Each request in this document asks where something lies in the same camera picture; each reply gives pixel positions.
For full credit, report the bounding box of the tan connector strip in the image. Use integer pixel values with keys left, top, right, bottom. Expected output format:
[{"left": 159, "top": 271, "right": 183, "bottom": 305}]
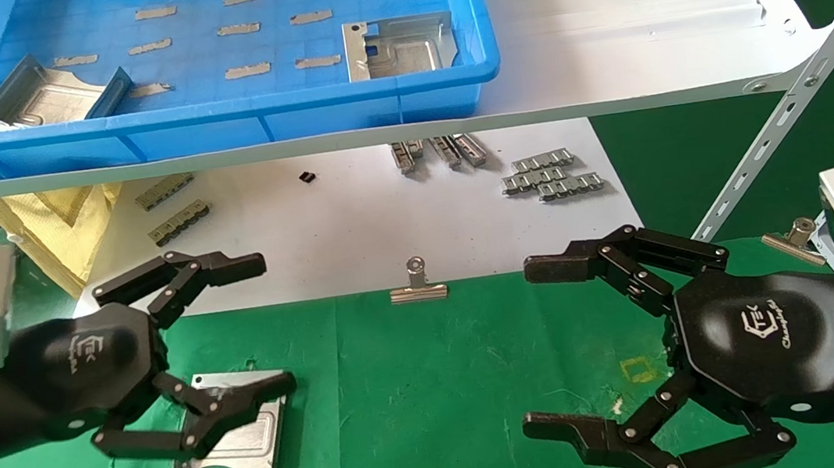
[
  {"left": 144, "top": 198, "right": 215, "bottom": 249},
  {"left": 131, "top": 171, "right": 200, "bottom": 214}
]

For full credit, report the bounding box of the silver binder clip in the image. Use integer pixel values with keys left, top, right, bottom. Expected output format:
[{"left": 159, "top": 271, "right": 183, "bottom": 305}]
[
  {"left": 385, "top": 253, "right": 450, "bottom": 305},
  {"left": 759, "top": 214, "right": 830, "bottom": 273}
]

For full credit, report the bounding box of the blue plastic bin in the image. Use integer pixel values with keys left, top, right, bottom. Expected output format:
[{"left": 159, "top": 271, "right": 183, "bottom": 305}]
[{"left": 0, "top": 0, "right": 508, "bottom": 181}]

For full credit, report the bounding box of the yellow cloth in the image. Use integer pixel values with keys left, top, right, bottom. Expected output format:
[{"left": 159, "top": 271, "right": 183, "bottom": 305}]
[{"left": 0, "top": 180, "right": 136, "bottom": 307}]

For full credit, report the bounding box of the white board sheet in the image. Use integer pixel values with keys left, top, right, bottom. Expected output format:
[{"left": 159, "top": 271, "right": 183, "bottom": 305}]
[{"left": 56, "top": 112, "right": 651, "bottom": 331}]

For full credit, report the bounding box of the long white perforated strut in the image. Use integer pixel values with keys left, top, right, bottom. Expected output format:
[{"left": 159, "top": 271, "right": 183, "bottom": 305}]
[{"left": 662, "top": 0, "right": 834, "bottom": 245}]

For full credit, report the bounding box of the white metal shelf board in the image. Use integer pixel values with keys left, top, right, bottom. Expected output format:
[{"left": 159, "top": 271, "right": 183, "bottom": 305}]
[{"left": 0, "top": 0, "right": 834, "bottom": 198}]

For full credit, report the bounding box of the stamped metal part with flanges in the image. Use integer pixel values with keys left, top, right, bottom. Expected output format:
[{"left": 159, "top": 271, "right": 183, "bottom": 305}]
[{"left": 0, "top": 42, "right": 138, "bottom": 133}]

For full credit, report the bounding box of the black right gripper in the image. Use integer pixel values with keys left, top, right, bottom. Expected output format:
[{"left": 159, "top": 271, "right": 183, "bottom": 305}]
[{"left": 501, "top": 200, "right": 834, "bottom": 468}]

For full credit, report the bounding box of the green table cloth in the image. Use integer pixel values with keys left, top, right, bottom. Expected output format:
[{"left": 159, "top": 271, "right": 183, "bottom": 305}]
[{"left": 0, "top": 226, "right": 834, "bottom": 468}]

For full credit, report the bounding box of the curved-edge stamped metal part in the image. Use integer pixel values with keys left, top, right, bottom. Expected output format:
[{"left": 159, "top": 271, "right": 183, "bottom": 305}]
[{"left": 163, "top": 363, "right": 308, "bottom": 468}]

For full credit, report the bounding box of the square stamped metal part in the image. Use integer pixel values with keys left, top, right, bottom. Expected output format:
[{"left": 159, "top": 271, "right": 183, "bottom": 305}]
[{"left": 340, "top": 9, "right": 461, "bottom": 84}]

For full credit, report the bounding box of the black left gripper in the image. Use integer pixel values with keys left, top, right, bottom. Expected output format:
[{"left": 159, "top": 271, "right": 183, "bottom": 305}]
[{"left": 0, "top": 238, "right": 306, "bottom": 468}]

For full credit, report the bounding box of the silver chain link strip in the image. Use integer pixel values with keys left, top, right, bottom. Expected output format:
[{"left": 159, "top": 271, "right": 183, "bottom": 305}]
[
  {"left": 499, "top": 165, "right": 569, "bottom": 196},
  {"left": 509, "top": 146, "right": 577, "bottom": 176},
  {"left": 536, "top": 170, "right": 607, "bottom": 203}
]

